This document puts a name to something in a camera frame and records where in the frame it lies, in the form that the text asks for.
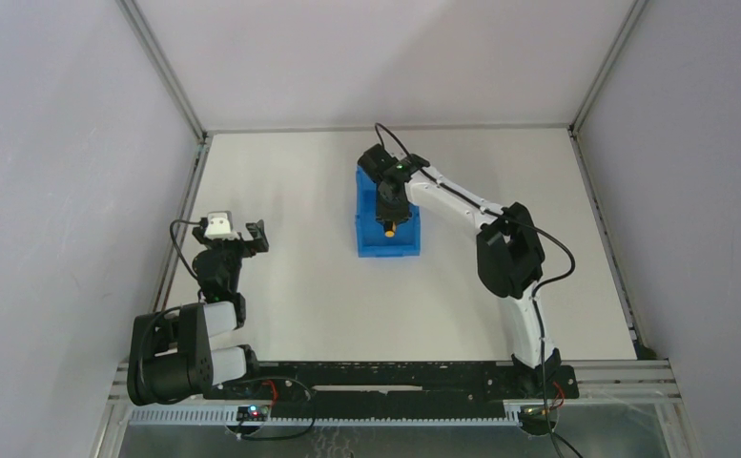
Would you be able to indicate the aluminium frame rail left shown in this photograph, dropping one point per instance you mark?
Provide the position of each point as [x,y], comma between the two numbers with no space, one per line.
[173,140]

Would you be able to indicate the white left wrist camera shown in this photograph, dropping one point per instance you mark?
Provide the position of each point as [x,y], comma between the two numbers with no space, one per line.
[220,226]

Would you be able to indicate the aluminium frame rail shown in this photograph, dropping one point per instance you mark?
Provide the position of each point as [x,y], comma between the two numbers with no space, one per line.
[592,160]
[173,140]
[394,127]

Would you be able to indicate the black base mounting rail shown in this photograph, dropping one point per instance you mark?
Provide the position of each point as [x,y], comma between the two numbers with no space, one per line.
[399,391]

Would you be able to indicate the white slotted cable duct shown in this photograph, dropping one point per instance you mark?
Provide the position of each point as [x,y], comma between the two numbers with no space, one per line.
[184,416]

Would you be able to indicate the aluminium frame rail back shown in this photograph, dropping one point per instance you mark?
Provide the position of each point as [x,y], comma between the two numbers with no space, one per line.
[394,127]

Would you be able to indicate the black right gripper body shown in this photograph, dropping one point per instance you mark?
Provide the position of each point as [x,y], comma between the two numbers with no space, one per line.
[389,210]

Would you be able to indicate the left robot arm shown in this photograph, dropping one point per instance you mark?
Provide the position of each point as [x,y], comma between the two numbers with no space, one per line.
[171,355]

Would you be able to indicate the aluminium frame rail right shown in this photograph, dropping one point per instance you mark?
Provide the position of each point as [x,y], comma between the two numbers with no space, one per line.
[592,160]

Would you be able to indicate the black yellow screwdriver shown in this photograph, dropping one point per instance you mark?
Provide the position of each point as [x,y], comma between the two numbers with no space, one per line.
[389,228]

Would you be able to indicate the blue plastic bin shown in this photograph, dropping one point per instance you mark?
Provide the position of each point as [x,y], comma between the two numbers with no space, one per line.
[371,240]

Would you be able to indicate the small circuit board with leds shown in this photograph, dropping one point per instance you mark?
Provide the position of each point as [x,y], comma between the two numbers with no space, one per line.
[252,413]

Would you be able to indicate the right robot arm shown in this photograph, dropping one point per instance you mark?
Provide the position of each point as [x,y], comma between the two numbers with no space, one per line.
[509,254]

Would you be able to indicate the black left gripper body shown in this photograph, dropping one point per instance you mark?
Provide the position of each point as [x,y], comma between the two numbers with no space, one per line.
[232,245]

